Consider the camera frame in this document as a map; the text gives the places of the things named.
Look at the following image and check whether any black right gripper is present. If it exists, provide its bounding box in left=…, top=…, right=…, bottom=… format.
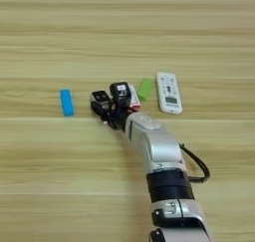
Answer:
left=90, top=100, right=133, bottom=133

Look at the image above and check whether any white remote control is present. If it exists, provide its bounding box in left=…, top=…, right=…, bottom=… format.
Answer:
left=155, top=71, right=184, bottom=116

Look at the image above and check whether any black box with white label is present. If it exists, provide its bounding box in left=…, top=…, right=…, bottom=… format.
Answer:
left=109, top=81, right=132, bottom=108

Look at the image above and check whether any blue rectangular block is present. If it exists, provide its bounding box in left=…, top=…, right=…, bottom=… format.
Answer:
left=60, top=88, right=76, bottom=118

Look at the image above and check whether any red and white card box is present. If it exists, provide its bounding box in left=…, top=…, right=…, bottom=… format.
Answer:
left=127, top=84, right=142, bottom=113

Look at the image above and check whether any green rectangular block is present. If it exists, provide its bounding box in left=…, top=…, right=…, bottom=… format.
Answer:
left=136, top=78, right=154, bottom=103

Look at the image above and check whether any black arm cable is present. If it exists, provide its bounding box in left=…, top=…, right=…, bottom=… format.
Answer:
left=178, top=142, right=211, bottom=184

